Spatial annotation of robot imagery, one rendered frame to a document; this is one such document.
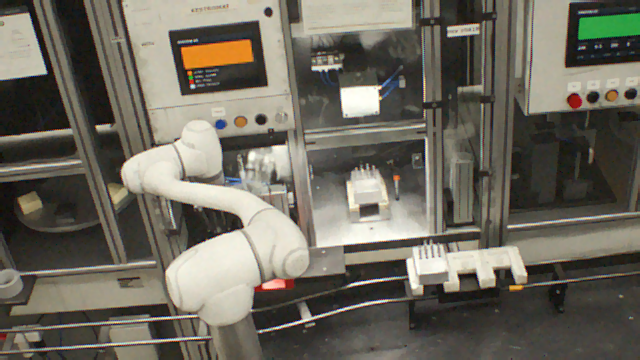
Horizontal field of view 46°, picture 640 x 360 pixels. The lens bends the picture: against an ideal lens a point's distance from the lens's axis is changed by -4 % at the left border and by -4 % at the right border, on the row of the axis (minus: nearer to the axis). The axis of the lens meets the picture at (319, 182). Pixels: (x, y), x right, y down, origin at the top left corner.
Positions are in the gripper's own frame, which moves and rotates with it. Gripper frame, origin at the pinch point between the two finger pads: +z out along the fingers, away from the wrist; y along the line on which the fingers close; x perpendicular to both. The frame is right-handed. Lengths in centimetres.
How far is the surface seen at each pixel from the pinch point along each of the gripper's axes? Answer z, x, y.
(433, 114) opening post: -30, -12, -68
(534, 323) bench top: 39, 13, -97
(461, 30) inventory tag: -57, -11, -76
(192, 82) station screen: -51, -7, 0
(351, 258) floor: 107, -108, -40
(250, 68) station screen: -53, -7, -16
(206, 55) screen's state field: -59, -7, -5
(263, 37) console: -61, -10, -21
